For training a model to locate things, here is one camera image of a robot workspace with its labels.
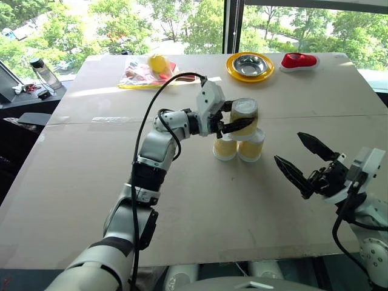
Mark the black side table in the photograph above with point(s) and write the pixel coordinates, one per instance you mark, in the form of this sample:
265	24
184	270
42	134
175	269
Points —
30	103

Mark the yellow toy lemon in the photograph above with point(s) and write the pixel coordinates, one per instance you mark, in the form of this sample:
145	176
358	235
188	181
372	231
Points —
157	63

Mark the dark window frame post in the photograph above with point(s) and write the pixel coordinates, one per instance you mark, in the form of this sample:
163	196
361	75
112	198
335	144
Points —
232	27

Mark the grey robot torso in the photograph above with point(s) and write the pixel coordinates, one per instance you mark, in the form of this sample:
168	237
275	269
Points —
248	285

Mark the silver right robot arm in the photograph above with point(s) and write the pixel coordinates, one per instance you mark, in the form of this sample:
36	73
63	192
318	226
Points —
374	251

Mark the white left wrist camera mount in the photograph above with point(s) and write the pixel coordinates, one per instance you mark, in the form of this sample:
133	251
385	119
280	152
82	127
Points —
209	100

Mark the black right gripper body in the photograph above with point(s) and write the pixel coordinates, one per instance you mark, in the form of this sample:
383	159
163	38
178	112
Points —
329	179

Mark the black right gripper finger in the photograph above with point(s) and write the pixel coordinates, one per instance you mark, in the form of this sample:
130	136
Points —
295	177
318	148

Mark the grey laptop screen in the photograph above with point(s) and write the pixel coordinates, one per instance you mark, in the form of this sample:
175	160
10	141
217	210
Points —
7	85

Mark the red and white shoe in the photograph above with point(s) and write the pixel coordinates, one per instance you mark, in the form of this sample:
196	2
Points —
298	61

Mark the clear plastic bag with toys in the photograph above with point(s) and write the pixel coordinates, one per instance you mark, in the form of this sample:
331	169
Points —
136	75

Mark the yellow paper cup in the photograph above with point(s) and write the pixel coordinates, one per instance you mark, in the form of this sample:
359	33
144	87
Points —
225	150
241	113
250	150

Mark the white rounded robot leg part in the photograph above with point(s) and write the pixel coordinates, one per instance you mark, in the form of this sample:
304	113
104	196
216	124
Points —
182	276
266	269

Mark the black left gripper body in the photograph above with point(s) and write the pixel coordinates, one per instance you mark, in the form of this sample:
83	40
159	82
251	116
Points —
218	125

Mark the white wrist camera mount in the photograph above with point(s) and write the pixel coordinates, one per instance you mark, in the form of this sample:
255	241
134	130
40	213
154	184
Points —
368	163
209	100

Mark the clear water bottle black lid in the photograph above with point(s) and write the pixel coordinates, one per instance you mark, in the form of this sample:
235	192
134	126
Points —
45	74

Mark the round metal bowl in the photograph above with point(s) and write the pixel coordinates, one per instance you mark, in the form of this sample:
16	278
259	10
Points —
250	65

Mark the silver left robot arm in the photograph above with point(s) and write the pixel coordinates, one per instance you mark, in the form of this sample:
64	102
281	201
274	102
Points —
157	148

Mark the yellow round plate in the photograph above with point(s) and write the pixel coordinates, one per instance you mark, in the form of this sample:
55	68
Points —
235	75

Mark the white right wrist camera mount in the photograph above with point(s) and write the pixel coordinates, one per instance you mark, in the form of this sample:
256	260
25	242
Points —
368	163

